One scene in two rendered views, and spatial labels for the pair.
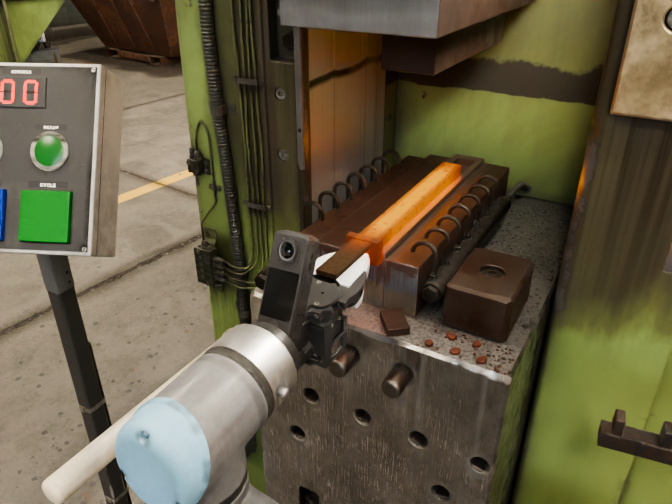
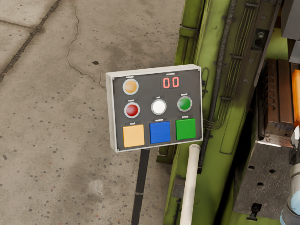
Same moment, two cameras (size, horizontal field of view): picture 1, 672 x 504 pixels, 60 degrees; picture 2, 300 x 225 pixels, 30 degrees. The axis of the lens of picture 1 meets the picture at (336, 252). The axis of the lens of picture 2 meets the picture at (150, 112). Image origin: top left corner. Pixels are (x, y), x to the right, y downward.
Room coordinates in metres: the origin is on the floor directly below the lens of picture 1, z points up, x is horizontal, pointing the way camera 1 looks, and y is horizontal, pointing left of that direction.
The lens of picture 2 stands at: (-0.51, 1.23, 2.43)
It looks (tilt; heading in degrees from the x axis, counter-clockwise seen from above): 42 degrees down; 333
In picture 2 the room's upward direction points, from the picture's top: 8 degrees clockwise
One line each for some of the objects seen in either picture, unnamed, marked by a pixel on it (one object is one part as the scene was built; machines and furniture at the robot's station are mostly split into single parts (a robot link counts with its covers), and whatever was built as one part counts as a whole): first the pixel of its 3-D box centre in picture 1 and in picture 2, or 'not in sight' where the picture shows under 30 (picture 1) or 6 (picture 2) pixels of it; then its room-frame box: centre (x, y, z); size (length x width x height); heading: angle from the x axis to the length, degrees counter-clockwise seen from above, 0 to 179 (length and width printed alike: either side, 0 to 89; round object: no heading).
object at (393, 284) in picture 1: (411, 215); (289, 95); (0.88, -0.12, 0.96); 0.42 x 0.20 x 0.09; 150
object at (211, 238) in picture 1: (211, 265); not in sight; (0.99, 0.24, 0.80); 0.06 x 0.03 x 0.14; 60
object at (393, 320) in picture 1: (394, 322); not in sight; (0.63, -0.08, 0.92); 0.04 x 0.03 x 0.01; 9
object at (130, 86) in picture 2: not in sight; (130, 86); (0.88, 0.61, 1.16); 0.05 x 0.03 x 0.04; 60
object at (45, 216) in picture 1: (46, 216); (185, 128); (0.77, 0.42, 1.01); 0.07 x 0.05 x 0.07; 85
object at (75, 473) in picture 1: (155, 406); (190, 186); (0.79, 0.32, 0.62); 0.44 x 0.05 x 0.05; 150
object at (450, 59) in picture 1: (450, 32); not in sight; (0.90, -0.17, 1.24); 0.30 x 0.07 x 0.06; 150
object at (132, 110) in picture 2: not in sight; (131, 110); (0.83, 0.61, 1.09); 0.05 x 0.03 x 0.04; 60
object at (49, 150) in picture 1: (49, 151); (184, 103); (0.82, 0.42, 1.09); 0.05 x 0.03 x 0.04; 60
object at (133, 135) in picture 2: not in sight; (133, 135); (0.79, 0.62, 1.01); 0.07 x 0.05 x 0.07; 85
